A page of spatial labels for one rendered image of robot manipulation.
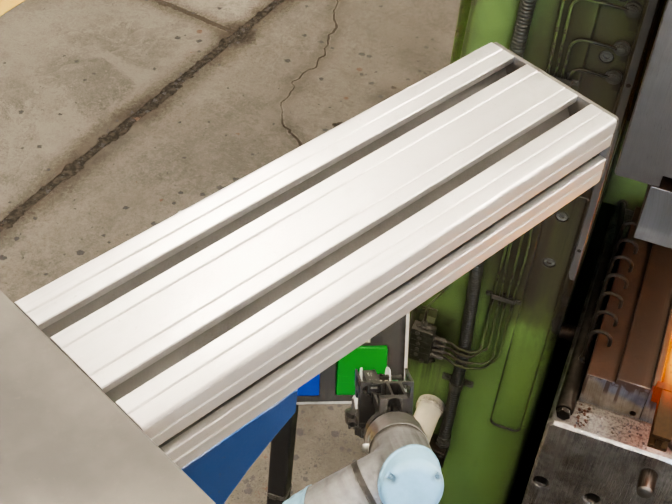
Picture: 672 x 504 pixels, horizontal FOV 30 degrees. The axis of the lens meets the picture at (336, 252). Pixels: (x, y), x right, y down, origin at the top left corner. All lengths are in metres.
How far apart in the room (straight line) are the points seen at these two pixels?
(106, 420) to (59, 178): 3.20
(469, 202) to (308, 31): 3.69
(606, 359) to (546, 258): 0.18
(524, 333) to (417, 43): 2.26
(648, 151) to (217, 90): 2.49
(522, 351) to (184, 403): 1.70
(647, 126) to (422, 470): 0.54
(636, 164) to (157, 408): 1.25
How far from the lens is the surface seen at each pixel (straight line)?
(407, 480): 1.44
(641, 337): 2.04
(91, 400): 0.51
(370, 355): 1.86
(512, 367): 2.22
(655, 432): 1.89
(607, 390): 1.99
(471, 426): 2.36
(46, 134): 3.85
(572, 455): 2.03
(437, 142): 0.64
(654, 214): 1.74
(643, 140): 1.67
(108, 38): 4.23
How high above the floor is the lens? 2.43
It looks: 44 degrees down
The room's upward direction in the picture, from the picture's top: 6 degrees clockwise
